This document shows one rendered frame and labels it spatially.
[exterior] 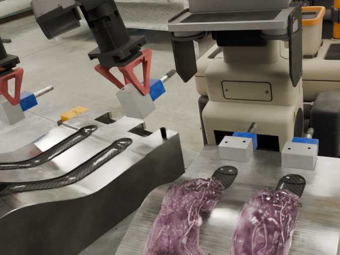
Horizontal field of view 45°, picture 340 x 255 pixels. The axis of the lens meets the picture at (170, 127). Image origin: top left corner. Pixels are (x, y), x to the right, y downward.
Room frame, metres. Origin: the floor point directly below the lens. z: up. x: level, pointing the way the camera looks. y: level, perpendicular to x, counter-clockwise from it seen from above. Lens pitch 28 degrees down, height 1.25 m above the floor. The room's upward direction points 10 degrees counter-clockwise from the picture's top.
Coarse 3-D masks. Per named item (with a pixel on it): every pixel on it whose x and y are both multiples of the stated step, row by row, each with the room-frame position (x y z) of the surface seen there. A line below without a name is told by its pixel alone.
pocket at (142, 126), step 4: (140, 124) 0.74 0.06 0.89; (144, 124) 0.74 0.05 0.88; (132, 128) 0.72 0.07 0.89; (136, 128) 0.73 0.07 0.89; (140, 128) 0.74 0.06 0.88; (144, 128) 0.74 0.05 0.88; (132, 132) 0.72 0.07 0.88; (136, 132) 0.73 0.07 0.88; (140, 132) 0.74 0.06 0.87; (144, 132) 0.74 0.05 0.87; (148, 132) 0.73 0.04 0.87; (152, 132) 0.72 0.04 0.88; (144, 136) 0.73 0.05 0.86
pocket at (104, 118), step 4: (108, 112) 0.82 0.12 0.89; (100, 116) 0.81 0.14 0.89; (104, 116) 0.81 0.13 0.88; (108, 116) 0.82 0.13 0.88; (96, 120) 0.80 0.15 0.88; (100, 120) 0.81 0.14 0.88; (104, 120) 0.81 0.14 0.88; (108, 120) 0.82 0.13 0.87; (112, 120) 0.81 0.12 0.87; (116, 120) 0.80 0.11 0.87; (108, 124) 0.82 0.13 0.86
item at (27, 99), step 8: (48, 88) 0.91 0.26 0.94; (0, 96) 0.85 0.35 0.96; (24, 96) 0.86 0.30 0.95; (32, 96) 0.86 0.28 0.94; (0, 104) 0.82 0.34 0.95; (8, 104) 0.82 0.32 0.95; (24, 104) 0.85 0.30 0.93; (32, 104) 0.86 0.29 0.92; (0, 112) 0.83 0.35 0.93; (8, 112) 0.82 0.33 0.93; (16, 112) 0.83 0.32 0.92; (8, 120) 0.81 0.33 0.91; (16, 120) 0.82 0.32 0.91
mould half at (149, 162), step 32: (64, 128) 0.79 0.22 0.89; (128, 128) 0.73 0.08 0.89; (0, 160) 0.66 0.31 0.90; (64, 160) 0.66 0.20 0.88; (128, 160) 0.61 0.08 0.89; (160, 160) 0.64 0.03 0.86; (32, 192) 0.52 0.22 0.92; (64, 192) 0.54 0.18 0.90; (96, 192) 0.54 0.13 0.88; (128, 192) 0.58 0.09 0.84; (0, 224) 0.44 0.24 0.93; (32, 224) 0.47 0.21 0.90; (64, 224) 0.50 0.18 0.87; (96, 224) 0.53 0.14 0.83
